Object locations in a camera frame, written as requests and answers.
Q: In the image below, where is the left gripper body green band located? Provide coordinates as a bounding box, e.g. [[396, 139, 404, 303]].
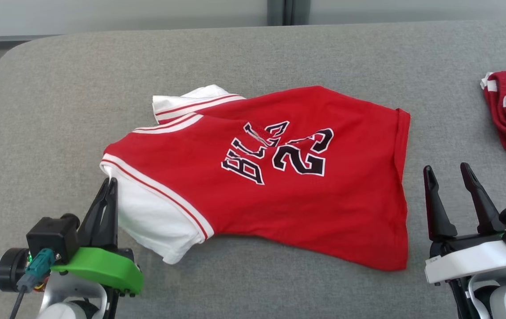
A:
[[0, 246, 144, 295]]

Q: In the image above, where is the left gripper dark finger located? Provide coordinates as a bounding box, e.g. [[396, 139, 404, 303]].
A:
[[98, 178, 119, 249], [78, 178, 111, 248]]

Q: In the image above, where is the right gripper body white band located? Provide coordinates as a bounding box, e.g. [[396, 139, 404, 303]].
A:
[[425, 234, 506, 284]]

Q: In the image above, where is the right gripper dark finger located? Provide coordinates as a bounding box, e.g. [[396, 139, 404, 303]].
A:
[[460, 162, 506, 234], [423, 165, 458, 242]]

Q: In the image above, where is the red jersey number 23 print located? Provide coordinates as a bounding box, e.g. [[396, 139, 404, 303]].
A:
[[100, 84, 411, 272]]

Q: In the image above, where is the left cable teal connector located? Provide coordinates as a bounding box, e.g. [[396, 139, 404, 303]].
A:
[[9, 248, 56, 319]]

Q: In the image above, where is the grey partition post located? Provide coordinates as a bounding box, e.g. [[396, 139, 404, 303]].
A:
[[267, 0, 311, 26]]

